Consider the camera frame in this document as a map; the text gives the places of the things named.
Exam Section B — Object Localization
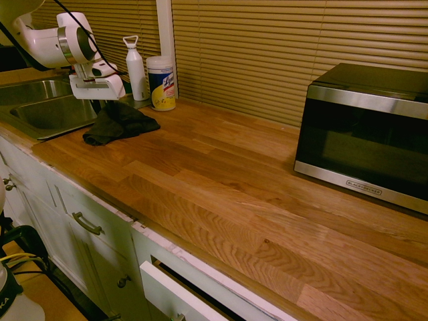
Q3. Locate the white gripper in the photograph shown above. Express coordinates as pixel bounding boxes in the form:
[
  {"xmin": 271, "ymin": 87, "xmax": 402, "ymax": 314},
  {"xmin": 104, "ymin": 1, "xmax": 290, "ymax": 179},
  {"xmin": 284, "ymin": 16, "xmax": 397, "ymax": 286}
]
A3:
[{"xmin": 68, "ymin": 72, "xmax": 126, "ymax": 113}]

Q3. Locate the dark cleaning cloth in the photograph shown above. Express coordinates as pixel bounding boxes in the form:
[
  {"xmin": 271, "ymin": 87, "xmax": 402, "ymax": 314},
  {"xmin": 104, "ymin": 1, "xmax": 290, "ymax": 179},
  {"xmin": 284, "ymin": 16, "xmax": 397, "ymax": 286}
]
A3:
[{"xmin": 82, "ymin": 100, "xmax": 162, "ymax": 146}]

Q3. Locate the white robot base unit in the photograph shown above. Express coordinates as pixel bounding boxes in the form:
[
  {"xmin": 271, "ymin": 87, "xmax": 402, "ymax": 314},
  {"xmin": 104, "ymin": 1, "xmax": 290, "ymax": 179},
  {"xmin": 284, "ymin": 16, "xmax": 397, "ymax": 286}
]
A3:
[{"xmin": 0, "ymin": 260, "xmax": 46, "ymax": 321}]

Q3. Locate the white metal water bottle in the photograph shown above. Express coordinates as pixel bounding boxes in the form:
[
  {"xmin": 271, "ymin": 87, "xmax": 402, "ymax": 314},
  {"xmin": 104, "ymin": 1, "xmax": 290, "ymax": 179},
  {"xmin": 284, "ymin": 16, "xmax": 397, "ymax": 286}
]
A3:
[{"xmin": 122, "ymin": 34, "xmax": 150, "ymax": 102}]

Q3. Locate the stainless steel double sink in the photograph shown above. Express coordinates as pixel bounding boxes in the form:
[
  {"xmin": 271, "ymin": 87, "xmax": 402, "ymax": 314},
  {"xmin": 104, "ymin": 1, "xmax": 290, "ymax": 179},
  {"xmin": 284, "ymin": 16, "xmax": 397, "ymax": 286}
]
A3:
[{"xmin": 0, "ymin": 78, "xmax": 151, "ymax": 141}]

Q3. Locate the Lysol wipes canister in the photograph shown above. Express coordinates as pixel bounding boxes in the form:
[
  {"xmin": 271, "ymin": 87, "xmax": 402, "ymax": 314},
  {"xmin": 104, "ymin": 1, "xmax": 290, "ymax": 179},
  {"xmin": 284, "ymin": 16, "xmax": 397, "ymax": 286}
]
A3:
[{"xmin": 145, "ymin": 55, "xmax": 177, "ymax": 112}]

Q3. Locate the white lower kitchen cabinet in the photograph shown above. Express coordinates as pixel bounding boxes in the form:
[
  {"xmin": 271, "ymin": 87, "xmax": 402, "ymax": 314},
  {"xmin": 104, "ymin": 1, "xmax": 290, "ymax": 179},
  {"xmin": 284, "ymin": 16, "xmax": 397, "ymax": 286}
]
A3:
[{"xmin": 0, "ymin": 132, "xmax": 302, "ymax": 321}]

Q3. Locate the wide beige window blind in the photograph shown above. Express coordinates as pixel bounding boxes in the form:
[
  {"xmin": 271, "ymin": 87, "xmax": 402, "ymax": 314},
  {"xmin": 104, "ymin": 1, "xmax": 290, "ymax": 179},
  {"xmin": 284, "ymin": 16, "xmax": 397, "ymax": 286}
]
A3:
[{"xmin": 171, "ymin": 0, "xmax": 428, "ymax": 130}]

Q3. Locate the white open drawer front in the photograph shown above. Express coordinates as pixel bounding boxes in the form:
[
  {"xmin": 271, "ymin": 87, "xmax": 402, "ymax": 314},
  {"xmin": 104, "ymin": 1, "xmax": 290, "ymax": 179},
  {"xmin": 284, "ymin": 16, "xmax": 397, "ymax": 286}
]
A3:
[{"xmin": 139, "ymin": 260, "xmax": 237, "ymax": 321}]

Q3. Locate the black steel microwave oven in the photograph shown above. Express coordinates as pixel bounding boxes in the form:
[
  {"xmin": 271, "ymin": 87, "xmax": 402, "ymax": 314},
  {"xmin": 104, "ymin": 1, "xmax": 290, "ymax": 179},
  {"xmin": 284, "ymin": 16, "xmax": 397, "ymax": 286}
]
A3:
[{"xmin": 293, "ymin": 62, "xmax": 428, "ymax": 215}]

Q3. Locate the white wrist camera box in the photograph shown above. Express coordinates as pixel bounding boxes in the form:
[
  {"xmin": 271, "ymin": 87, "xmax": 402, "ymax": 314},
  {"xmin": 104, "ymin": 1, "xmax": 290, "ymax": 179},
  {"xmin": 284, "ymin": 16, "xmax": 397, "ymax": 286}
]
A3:
[{"xmin": 91, "ymin": 62, "xmax": 118, "ymax": 79}]

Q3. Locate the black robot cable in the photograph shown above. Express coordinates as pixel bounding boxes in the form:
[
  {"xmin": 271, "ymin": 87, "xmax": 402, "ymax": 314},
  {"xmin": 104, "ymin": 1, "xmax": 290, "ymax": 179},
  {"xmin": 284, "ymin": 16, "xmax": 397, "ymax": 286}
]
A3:
[{"xmin": 55, "ymin": 0, "xmax": 128, "ymax": 76}]

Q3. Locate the white window frame post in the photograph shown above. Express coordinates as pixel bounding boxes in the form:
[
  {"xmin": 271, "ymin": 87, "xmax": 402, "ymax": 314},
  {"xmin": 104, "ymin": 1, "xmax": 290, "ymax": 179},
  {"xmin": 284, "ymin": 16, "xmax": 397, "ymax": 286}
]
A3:
[{"xmin": 156, "ymin": 0, "xmax": 179, "ymax": 100}]

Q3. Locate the metal cabinet bar handle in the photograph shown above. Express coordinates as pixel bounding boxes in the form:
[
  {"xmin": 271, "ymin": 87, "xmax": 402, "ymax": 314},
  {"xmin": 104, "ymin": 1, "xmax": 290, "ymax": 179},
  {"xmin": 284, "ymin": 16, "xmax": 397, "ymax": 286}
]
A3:
[{"xmin": 72, "ymin": 211, "xmax": 103, "ymax": 236}]

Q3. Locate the black metal stand frame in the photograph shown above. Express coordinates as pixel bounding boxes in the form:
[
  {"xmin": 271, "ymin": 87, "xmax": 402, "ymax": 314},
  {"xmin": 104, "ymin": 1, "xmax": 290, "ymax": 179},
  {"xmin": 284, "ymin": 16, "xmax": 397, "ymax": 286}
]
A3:
[{"xmin": 0, "ymin": 213, "xmax": 53, "ymax": 278}]

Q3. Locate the yellow cable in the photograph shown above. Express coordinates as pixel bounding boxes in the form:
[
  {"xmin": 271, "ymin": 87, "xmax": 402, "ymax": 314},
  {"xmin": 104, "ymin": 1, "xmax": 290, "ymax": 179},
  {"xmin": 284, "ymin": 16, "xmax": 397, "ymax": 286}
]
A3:
[{"xmin": 0, "ymin": 252, "xmax": 37, "ymax": 265}]

